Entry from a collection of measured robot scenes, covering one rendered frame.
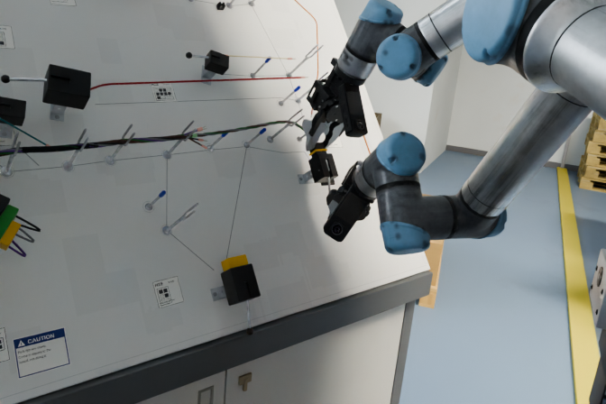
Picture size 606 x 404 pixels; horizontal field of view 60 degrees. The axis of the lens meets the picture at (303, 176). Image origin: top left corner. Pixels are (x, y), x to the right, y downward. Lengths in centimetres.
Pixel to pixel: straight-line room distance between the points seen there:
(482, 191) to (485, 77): 691
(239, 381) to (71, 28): 79
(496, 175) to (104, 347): 69
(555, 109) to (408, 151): 23
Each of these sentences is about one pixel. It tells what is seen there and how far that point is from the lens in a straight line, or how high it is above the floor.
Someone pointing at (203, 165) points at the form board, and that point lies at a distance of 112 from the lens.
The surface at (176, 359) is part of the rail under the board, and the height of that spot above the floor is 86.
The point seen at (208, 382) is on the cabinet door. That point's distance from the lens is 113.
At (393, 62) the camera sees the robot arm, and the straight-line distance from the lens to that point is 90.
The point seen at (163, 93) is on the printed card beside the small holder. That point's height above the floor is 129.
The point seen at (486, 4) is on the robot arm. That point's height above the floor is 148.
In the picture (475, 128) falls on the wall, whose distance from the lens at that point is 782.
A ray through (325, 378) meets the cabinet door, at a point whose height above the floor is 64.
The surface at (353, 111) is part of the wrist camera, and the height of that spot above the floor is 129.
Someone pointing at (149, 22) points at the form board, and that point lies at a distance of 125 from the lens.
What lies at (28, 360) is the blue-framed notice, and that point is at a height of 92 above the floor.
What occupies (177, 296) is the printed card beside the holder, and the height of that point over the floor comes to 95.
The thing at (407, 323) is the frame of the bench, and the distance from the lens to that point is 151.
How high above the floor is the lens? 143
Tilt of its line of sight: 15 degrees down
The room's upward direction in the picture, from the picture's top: 5 degrees clockwise
